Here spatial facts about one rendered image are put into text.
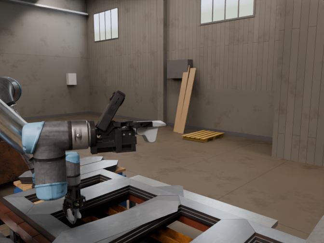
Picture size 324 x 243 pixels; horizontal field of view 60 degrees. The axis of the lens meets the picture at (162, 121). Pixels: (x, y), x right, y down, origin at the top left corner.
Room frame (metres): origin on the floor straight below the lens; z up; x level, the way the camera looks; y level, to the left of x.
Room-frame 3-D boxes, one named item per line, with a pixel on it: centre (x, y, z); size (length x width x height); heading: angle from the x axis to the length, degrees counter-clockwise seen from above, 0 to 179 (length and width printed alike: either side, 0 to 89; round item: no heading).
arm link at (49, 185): (0.70, 0.29, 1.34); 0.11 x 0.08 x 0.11; 20
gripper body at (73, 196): (1.29, 0.43, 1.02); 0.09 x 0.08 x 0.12; 48
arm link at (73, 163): (1.30, 0.44, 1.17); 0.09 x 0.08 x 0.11; 102
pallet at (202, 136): (7.50, -1.13, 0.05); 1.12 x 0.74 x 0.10; 138
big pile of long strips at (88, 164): (2.25, 0.74, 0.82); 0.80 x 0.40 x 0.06; 138
